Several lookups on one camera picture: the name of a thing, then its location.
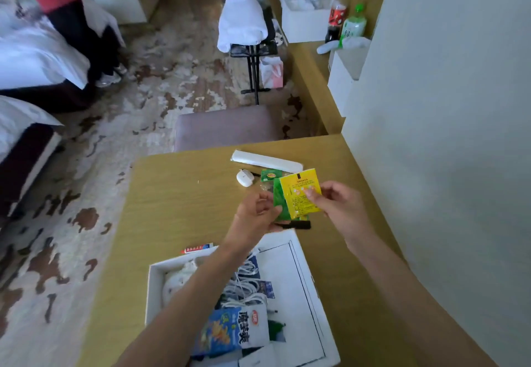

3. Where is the person's left hand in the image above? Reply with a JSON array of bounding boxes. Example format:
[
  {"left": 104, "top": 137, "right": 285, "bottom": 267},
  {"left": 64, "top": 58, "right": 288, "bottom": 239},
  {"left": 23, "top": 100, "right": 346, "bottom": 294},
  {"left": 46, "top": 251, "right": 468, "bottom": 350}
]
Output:
[{"left": 223, "top": 190, "right": 288, "bottom": 254}]

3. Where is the person's right hand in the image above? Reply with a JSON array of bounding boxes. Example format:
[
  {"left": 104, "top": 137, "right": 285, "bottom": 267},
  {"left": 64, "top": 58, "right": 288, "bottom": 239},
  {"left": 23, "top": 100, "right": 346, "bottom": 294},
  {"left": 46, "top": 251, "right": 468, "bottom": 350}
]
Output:
[{"left": 303, "top": 180, "right": 377, "bottom": 252}]

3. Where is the green sachet packet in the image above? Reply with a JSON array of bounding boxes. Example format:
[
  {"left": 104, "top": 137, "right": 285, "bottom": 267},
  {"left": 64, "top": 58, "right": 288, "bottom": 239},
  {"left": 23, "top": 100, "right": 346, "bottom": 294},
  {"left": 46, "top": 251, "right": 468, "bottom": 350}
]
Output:
[{"left": 272, "top": 178, "right": 309, "bottom": 222}]

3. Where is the yellow sachet packet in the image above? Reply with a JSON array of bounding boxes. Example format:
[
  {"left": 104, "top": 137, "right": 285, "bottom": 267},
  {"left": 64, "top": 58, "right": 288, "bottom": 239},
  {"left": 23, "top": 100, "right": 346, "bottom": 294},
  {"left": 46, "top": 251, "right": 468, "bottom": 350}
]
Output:
[{"left": 279, "top": 169, "right": 323, "bottom": 220}]

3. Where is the person's left forearm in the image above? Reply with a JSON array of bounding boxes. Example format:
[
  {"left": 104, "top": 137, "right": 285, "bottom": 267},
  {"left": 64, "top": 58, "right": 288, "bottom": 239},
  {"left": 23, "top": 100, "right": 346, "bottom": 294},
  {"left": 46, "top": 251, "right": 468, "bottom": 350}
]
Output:
[{"left": 114, "top": 240, "right": 250, "bottom": 367}]

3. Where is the person's right forearm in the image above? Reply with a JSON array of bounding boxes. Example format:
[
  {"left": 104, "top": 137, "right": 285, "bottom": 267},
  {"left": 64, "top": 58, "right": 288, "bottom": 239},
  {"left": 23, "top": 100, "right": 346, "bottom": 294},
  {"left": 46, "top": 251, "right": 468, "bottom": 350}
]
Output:
[{"left": 343, "top": 230, "right": 498, "bottom": 367}]

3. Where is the long white wrapped packet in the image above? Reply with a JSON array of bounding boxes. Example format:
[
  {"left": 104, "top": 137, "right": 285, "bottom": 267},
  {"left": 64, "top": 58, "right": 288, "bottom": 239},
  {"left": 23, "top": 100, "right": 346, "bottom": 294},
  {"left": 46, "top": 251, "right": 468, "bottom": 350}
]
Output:
[{"left": 231, "top": 150, "right": 304, "bottom": 174}]

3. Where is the red white small packet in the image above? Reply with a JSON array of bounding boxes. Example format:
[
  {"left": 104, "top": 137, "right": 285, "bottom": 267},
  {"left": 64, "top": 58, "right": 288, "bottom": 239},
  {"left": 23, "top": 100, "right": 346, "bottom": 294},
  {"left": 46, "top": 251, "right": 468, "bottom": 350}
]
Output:
[{"left": 181, "top": 243, "right": 214, "bottom": 255}]

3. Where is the white cardboard box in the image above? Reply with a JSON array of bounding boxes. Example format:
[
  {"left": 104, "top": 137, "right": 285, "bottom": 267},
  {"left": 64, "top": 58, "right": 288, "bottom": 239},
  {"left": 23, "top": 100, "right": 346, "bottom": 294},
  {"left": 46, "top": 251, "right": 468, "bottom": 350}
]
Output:
[{"left": 145, "top": 229, "right": 341, "bottom": 367}]

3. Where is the mauve upholstered stool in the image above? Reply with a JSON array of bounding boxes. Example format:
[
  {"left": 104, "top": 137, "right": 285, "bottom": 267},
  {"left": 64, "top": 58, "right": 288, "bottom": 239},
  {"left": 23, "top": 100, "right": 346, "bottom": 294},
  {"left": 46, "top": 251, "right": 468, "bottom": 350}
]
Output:
[{"left": 174, "top": 105, "right": 283, "bottom": 153}]

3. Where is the white plastic bag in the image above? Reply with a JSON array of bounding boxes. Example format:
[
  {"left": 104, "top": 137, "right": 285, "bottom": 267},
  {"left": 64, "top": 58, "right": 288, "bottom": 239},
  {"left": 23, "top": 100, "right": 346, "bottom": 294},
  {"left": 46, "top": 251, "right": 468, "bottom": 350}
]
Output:
[{"left": 161, "top": 260, "right": 201, "bottom": 306}]

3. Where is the dark green item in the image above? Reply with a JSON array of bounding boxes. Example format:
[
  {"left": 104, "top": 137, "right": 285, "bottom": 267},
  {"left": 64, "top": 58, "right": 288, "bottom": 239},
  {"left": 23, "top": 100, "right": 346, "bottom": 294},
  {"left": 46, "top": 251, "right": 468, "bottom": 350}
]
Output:
[{"left": 267, "top": 319, "right": 287, "bottom": 342}]

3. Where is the white square bin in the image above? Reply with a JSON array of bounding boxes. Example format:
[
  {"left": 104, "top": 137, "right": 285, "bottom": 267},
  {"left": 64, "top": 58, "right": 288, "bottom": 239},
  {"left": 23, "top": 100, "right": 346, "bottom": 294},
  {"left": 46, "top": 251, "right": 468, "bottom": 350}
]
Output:
[{"left": 327, "top": 47, "right": 371, "bottom": 118}]

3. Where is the long wooden desk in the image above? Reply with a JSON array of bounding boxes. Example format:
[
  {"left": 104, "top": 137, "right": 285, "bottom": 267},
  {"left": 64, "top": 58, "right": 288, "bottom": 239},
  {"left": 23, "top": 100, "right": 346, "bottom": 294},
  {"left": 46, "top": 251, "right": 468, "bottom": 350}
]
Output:
[{"left": 258, "top": 0, "right": 395, "bottom": 135}]

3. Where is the blue white snack packet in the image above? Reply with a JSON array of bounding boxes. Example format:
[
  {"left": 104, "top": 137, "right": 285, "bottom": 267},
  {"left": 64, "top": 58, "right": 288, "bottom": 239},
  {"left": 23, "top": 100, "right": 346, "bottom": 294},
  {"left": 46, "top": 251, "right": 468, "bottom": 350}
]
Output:
[{"left": 192, "top": 304, "right": 270, "bottom": 358}]

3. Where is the pink white paper bag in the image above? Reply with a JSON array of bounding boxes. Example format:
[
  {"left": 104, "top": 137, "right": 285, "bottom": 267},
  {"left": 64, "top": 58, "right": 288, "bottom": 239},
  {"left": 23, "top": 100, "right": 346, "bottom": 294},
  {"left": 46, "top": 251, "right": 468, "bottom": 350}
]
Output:
[{"left": 259, "top": 56, "right": 285, "bottom": 90}]

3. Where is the black folding luggage rack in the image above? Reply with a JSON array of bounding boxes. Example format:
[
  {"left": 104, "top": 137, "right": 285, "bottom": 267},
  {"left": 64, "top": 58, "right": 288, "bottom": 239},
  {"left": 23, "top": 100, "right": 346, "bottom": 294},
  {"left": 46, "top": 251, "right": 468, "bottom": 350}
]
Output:
[{"left": 229, "top": 5, "right": 279, "bottom": 106}]

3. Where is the white open box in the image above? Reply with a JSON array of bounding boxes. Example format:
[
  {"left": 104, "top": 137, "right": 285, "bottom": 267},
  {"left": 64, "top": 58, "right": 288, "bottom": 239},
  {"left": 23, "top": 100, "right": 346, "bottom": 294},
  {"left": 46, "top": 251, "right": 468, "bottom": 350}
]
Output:
[{"left": 271, "top": 0, "right": 337, "bottom": 44}]

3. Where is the green drink bottle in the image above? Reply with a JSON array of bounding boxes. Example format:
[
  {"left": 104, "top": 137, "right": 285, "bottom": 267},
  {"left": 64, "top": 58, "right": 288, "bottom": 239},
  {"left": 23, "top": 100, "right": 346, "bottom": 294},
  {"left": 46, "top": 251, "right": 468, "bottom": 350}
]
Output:
[{"left": 339, "top": 4, "right": 368, "bottom": 48}]

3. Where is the cola bottle red label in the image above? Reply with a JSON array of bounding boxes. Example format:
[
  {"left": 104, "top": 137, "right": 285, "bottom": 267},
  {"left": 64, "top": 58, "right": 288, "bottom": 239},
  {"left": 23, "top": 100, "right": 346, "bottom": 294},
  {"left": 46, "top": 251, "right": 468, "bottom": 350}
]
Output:
[{"left": 324, "top": 0, "right": 349, "bottom": 43}]

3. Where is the white folded towel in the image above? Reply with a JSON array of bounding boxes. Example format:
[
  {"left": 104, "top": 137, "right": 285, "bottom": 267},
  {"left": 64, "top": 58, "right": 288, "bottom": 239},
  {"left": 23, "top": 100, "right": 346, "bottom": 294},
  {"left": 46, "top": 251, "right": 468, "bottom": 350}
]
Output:
[{"left": 217, "top": 0, "right": 269, "bottom": 53}]

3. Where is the bed with white duvet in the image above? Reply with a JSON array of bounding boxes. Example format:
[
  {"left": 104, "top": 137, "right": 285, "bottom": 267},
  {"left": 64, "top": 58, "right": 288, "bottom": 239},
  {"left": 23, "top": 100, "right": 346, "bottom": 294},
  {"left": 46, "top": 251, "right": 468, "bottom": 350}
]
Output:
[
  {"left": 0, "top": 96, "right": 63, "bottom": 219},
  {"left": 0, "top": 0, "right": 93, "bottom": 111}
]

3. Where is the white cable bundle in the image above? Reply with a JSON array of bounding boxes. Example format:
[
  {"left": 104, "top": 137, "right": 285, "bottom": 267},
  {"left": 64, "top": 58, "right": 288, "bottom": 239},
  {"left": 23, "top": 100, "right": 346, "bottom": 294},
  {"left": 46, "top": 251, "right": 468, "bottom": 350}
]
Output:
[{"left": 219, "top": 255, "right": 270, "bottom": 309}]

